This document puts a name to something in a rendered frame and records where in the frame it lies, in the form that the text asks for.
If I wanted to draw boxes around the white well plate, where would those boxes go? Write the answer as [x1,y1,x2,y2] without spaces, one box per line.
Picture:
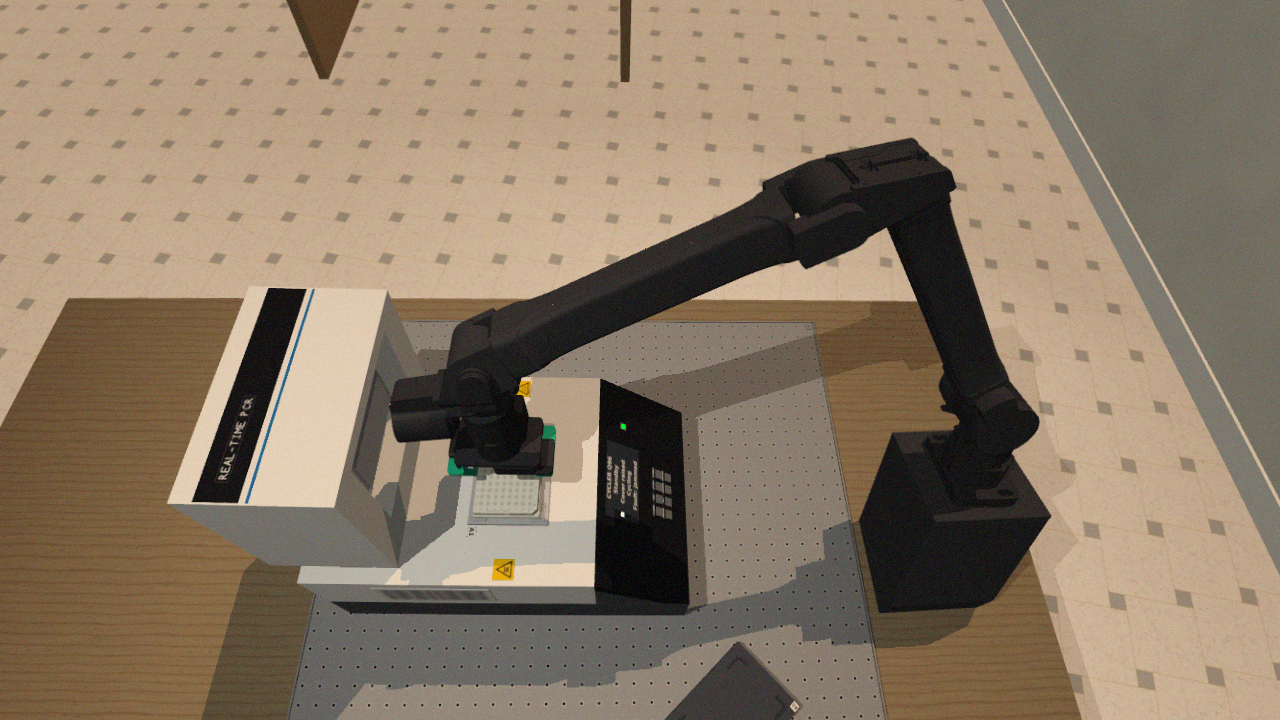
[472,468,541,519]

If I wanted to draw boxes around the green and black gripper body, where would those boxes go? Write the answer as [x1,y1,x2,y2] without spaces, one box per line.
[448,416,556,475]

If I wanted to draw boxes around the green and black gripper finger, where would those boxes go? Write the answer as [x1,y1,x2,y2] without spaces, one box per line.
[447,457,477,477]
[536,427,556,477]

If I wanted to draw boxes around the white thermal cycler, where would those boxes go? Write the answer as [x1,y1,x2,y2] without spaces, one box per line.
[166,286,689,615]

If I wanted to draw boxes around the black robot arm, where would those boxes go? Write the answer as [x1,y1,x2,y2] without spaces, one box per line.
[389,138,1041,507]

